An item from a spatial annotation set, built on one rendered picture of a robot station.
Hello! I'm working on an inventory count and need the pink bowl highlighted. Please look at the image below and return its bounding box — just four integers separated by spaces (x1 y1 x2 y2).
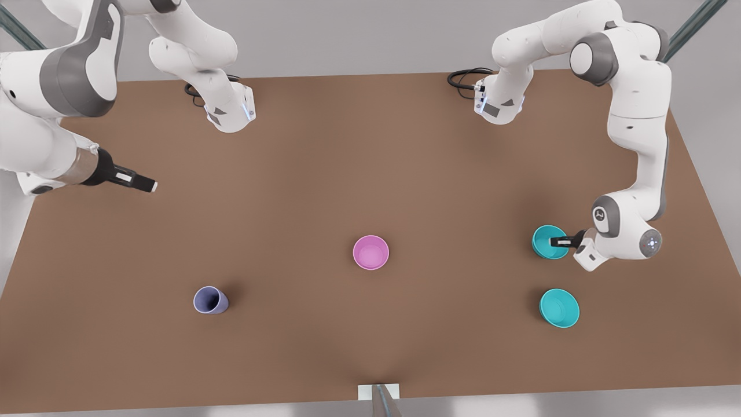
353 235 390 271

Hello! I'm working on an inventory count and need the silver frame post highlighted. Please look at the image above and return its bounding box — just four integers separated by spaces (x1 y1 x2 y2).
0 7 47 53
371 384 408 417
663 0 728 63

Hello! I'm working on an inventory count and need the black cable loop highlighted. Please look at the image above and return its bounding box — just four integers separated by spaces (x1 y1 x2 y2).
447 68 496 103
184 75 241 108

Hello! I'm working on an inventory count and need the purple cup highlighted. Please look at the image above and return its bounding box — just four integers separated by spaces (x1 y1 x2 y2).
193 286 230 315

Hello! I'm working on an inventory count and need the white post foot plate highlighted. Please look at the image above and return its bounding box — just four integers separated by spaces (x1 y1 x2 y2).
358 383 401 401

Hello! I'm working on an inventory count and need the teal blue bowl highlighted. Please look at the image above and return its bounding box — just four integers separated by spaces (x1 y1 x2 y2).
539 288 581 329
531 225 571 260

